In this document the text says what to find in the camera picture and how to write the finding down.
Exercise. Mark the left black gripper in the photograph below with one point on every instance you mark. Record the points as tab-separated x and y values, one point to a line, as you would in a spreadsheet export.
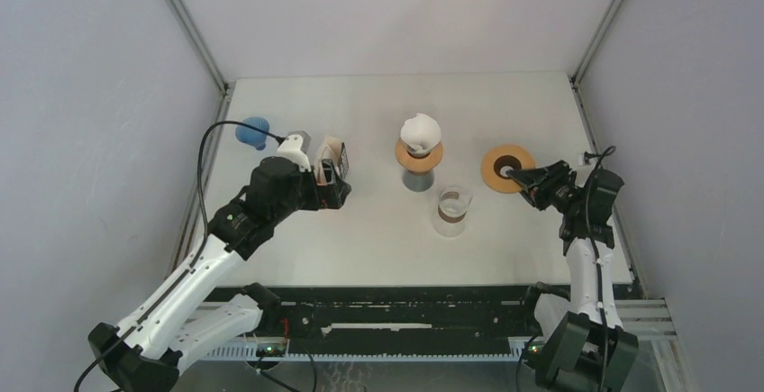
329	196

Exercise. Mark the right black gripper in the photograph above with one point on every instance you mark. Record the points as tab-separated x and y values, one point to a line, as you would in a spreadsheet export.
536	182

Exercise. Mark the orange coffee filter box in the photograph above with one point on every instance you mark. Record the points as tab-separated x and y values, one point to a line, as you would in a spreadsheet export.
334	159

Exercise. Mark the clear glass carafe brown band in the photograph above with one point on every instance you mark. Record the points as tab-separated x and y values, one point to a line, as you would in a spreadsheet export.
449	217

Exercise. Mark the grey glass carafe brown band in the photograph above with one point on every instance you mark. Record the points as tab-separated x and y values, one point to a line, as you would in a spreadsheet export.
418	181

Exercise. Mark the wooden dripper ring holder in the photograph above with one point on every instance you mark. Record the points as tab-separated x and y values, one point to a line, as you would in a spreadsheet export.
418	165

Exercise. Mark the white paper coffee filter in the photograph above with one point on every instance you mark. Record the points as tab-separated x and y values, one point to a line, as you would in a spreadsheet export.
420	135

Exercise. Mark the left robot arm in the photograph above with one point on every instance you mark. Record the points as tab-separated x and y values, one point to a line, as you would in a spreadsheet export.
149	349

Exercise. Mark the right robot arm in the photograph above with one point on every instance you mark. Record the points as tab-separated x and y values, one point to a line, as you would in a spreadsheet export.
585	346

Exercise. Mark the blue ribbed dripper cone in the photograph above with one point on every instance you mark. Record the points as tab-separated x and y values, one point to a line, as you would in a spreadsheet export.
253	132

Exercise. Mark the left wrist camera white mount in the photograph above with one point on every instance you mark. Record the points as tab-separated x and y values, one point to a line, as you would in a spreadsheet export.
294	147

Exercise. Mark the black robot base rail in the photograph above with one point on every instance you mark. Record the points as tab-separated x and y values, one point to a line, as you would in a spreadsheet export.
389	323

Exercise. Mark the left aluminium frame post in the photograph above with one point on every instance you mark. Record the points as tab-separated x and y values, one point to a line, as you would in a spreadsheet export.
198	43

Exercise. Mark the aluminium frame post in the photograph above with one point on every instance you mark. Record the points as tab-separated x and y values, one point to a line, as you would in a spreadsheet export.
198	43
611	12

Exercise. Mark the right aluminium frame post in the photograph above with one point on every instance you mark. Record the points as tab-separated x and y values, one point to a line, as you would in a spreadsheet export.
611	12

